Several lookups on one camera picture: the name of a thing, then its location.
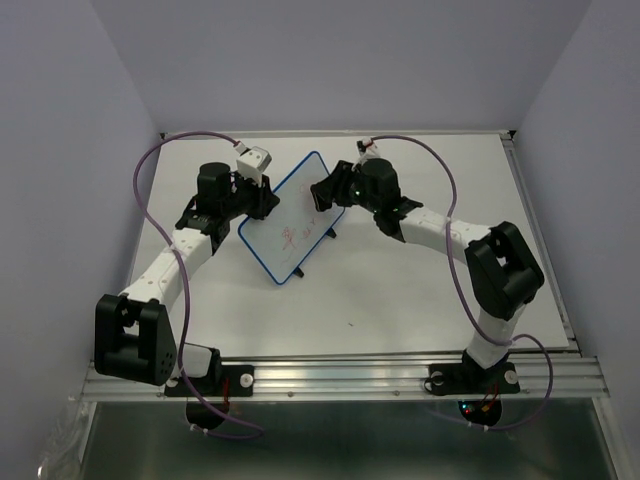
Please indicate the blue-edged small whiteboard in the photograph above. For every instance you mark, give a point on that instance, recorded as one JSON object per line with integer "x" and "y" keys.
{"x": 283, "y": 241}

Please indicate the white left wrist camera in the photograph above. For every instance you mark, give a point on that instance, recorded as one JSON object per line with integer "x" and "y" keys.
{"x": 252, "y": 162}

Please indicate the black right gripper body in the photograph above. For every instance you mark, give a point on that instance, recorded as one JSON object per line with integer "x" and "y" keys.
{"x": 352, "y": 193}

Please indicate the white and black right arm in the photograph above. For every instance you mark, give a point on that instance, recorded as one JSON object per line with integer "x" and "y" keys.
{"x": 505, "y": 276}

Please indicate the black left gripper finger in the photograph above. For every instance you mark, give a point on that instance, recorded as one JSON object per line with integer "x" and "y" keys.
{"x": 266, "y": 199}
{"x": 256, "y": 214}

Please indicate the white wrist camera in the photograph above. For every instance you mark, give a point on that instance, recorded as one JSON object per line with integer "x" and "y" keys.
{"x": 252, "y": 162}
{"x": 367, "y": 150}

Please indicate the metal wire whiteboard stand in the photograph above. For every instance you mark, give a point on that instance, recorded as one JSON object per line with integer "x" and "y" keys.
{"x": 331, "y": 234}

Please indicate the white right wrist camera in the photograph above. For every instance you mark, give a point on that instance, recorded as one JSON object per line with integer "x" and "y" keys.
{"x": 367, "y": 150}

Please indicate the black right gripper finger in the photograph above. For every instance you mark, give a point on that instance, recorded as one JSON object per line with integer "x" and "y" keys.
{"x": 323, "y": 202}
{"x": 331, "y": 188}

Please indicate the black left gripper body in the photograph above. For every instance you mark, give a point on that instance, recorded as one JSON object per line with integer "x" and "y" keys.
{"x": 245, "y": 194}

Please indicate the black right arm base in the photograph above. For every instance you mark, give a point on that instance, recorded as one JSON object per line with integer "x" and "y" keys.
{"x": 479, "y": 389}

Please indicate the white table edge rail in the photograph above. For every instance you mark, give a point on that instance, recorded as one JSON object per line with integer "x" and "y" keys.
{"x": 501, "y": 133}

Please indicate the aluminium front mounting rail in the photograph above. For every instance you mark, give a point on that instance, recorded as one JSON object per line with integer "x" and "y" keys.
{"x": 365, "y": 378}

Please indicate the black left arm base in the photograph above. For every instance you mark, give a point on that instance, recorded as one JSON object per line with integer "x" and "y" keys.
{"x": 212, "y": 378}

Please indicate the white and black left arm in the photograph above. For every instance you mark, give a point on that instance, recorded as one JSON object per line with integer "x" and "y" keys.
{"x": 133, "y": 334}

